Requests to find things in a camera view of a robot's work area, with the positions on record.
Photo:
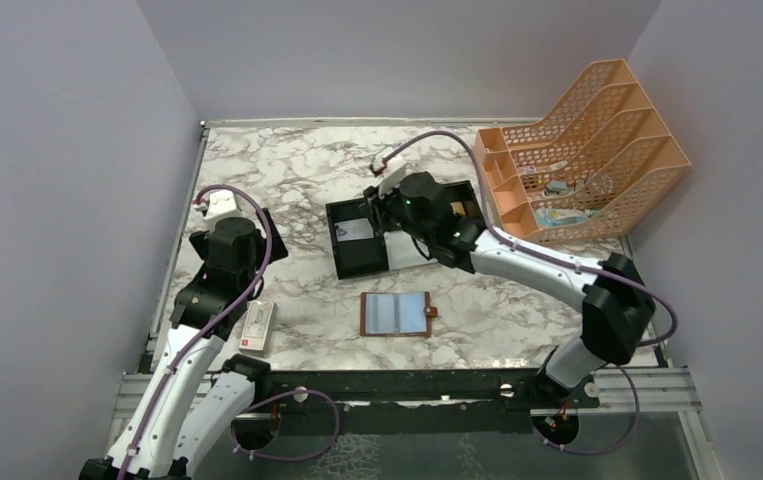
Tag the brown leather card holder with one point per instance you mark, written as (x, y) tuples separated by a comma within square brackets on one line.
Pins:
[(407, 314)]

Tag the gold card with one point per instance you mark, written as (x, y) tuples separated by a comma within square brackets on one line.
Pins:
[(459, 209)]

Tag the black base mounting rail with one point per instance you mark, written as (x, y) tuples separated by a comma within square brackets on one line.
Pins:
[(389, 402)]

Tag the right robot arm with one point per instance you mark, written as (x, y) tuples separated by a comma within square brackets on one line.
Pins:
[(615, 305)]

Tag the peach plastic desk organizer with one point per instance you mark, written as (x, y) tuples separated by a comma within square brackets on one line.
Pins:
[(591, 168)]

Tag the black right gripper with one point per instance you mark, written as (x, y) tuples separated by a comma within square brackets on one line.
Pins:
[(373, 197)]

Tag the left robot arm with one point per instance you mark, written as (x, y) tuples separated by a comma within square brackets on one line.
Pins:
[(182, 358)]

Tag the small white red box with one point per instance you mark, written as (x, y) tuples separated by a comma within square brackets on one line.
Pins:
[(257, 327)]

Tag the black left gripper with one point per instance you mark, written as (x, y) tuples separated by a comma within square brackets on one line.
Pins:
[(201, 240)]

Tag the black and white card tray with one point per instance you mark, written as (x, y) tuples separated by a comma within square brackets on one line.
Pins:
[(383, 253)]

